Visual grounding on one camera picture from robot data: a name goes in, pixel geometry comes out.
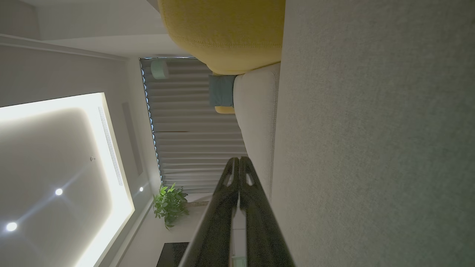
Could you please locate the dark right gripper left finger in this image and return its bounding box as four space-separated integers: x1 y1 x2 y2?
178 157 241 267

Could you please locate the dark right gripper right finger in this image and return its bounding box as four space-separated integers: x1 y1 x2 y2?
240 157 295 267

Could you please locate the black television screen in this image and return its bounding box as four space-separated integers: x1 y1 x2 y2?
156 242 190 267

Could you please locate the green leafy indoor tree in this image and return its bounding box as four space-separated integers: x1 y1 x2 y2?
153 182 189 230

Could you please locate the grey pleated curtain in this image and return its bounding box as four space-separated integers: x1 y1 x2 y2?
140 57 248 194

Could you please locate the glowing ceiling light cove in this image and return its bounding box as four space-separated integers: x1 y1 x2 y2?
0 92 136 267

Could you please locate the long white ceiling vent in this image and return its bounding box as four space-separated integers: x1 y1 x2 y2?
97 106 125 187

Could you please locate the grey sofa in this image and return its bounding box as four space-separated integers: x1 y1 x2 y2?
270 0 475 267

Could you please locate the teal throw pillow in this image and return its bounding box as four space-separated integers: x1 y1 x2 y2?
209 74 236 108

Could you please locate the pale green round fixture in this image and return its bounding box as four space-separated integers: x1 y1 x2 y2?
150 59 169 80

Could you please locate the yellow sofa backrest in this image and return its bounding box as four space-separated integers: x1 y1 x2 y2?
158 0 286 114

